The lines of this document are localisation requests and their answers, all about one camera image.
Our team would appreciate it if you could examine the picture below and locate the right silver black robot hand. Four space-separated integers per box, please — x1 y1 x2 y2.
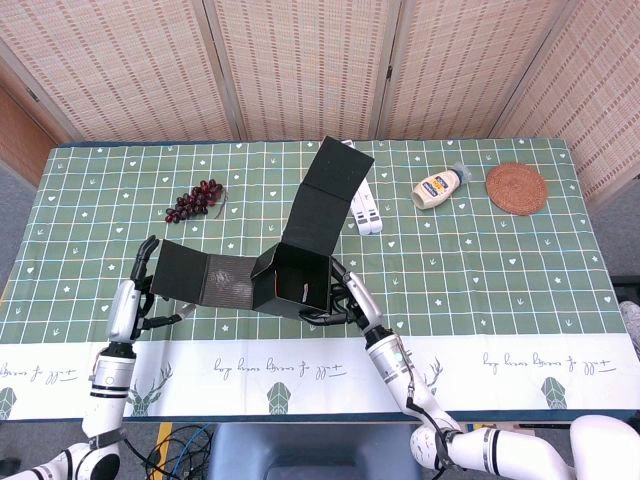
297 257 386 334

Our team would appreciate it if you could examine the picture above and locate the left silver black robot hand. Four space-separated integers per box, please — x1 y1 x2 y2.
105 236 199 346

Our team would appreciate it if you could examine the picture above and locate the black cardboard box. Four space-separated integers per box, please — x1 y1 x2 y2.
149 135 376 320

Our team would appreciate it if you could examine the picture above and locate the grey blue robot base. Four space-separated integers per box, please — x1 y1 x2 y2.
207 423 424 480

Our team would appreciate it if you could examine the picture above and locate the white folding stand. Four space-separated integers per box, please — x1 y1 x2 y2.
341 139 385 237

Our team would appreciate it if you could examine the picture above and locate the dark red grape bunch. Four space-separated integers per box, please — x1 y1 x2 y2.
164 178 227 225

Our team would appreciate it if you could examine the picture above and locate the cream mayonnaise squeeze bottle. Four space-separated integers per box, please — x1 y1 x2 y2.
411 163 473 212

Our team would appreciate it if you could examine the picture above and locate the round brown woven coaster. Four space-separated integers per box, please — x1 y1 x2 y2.
485 162 549 217

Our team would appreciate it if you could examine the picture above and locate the brown wooden door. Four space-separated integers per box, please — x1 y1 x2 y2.
0 84 59 187

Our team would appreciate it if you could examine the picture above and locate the bamboo folding screen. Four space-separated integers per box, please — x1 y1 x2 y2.
0 0 640 211

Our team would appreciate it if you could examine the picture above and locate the grey white shoe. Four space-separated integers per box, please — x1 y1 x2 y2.
619 299 640 351

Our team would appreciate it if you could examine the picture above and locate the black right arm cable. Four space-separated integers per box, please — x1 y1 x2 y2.
403 344 454 474

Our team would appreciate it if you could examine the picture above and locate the black floor cable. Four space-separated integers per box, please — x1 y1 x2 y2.
144 424 211 480

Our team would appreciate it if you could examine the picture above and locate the blue floor cable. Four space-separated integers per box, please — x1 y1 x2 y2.
172 423 214 480

